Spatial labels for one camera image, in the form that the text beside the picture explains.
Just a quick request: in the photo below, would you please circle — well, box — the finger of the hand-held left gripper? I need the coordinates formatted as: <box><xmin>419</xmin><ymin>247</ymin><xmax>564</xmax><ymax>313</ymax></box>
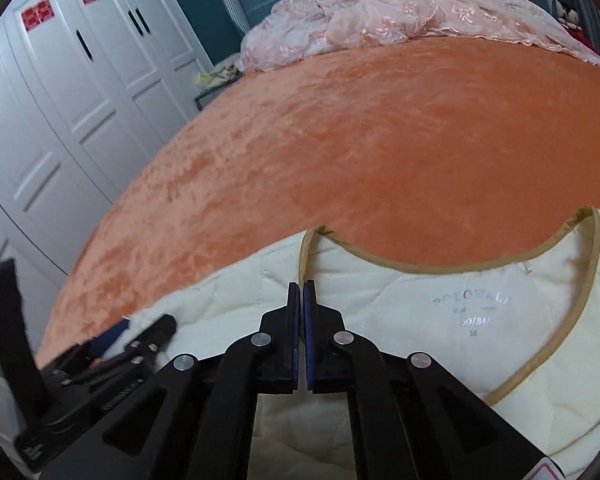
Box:
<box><xmin>122</xmin><ymin>314</ymin><xmax>177</xmax><ymax>348</ymax></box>
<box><xmin>100</xmin><ymin>342</ymin><xmax>162</xmax><ymax>376</ymax></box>

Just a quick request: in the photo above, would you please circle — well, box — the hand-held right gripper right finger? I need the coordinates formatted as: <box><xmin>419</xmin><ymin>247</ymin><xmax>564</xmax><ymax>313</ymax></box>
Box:
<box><xmin>302</xmin><ymin>280</ymin><xmax>566</xmax><ymax>480</ymax></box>

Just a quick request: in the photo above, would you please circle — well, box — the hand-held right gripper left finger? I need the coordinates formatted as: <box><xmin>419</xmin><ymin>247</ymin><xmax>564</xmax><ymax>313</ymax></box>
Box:
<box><xmin>32</xmin><ymin>282</ymin><xmax>301</xmax><ymax>480</ymax></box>

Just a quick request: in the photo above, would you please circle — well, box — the cream quilted jacket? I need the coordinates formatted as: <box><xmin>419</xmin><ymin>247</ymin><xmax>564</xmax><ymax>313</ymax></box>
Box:
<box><xmin>125</xmin><ymin>206</ymin><xmax>600</xmax><ymax>480</ymax></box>

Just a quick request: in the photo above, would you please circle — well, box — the orange plush blanket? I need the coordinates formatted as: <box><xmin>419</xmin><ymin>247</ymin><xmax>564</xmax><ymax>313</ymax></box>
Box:
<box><xmin>35</xmin><ymin>35</ymin><xmax>600</xmax><ymax>367</ymax></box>

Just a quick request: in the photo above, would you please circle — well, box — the white wardrobe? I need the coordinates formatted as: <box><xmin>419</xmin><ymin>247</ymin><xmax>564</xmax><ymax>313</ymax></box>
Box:
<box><xmin>0</xmin><ymin>0</ymin><xmax>216</xmax><ymax>461</ymax></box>

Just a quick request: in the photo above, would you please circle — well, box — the yellowish pile on nightstand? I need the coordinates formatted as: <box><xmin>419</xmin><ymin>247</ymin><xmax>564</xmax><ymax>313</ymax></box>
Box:
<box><xmin>195</xmin><ymin>57</ymin><xmax>244</xmax><ymax>93</ymax></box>

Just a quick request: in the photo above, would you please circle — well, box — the pink lace cloth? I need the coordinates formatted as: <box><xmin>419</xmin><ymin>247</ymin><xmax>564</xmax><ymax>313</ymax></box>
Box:
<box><xmin>235</xmin><ymin>0</ymin><xmax>600</xmax><ymax>73</ymax></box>

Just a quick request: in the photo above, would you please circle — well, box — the red cloth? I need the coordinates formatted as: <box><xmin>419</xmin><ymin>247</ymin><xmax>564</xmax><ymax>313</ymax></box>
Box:
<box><xmin>565</xmin><ymin>27</ymin><xmax>600</xmax><ymax>57</ymax></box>

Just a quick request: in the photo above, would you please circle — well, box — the small plush toy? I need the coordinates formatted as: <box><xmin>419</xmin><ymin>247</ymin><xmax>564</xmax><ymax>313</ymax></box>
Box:
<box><xmin>555</xmin><ymin>0</ymin><xmax>584</xmax><ymax>31</ymax></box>

